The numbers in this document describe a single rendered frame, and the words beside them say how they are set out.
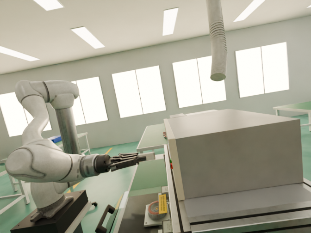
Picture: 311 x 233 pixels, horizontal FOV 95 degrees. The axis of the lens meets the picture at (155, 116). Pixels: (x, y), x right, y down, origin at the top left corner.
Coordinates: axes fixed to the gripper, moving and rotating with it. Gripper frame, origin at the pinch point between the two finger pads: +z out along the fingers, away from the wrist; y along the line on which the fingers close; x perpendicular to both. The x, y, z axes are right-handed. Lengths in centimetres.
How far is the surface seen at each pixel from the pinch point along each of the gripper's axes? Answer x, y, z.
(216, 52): 61, -111, 80
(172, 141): 9.3, 14.5, 10.9
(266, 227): -11.5, 25.4, 29.2
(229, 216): -10.2, 22.5, 22.1
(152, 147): -49, -153, -14
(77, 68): 178, -468, -263
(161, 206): -15.2, 10.0, 3.6
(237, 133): 8.4, 14.1, 30.3
